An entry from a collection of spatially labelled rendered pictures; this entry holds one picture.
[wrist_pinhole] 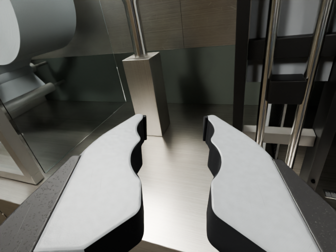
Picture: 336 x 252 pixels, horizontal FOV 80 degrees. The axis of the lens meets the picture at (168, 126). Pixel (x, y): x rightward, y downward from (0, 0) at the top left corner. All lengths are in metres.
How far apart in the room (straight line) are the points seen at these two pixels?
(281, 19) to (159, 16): 0.56
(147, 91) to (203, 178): 0.31
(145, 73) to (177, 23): 0.29
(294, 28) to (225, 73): 0.49
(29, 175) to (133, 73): 0.41
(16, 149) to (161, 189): 0.39
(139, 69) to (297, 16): 0.41
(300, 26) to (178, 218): 0.41
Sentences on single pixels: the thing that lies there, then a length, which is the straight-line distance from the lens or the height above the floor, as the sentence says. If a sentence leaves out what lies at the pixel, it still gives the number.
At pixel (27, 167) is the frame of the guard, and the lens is 0.69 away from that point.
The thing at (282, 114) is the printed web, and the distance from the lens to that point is 0.55.
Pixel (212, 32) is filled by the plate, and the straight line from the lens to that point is 0.82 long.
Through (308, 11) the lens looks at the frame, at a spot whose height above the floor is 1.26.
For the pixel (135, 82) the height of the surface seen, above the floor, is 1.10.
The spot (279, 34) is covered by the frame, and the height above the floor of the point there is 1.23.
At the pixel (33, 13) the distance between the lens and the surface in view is 0.74.
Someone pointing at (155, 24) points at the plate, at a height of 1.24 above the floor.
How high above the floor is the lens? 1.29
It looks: 31 degrees down
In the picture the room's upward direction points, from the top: 9 degrees counter-clockwise
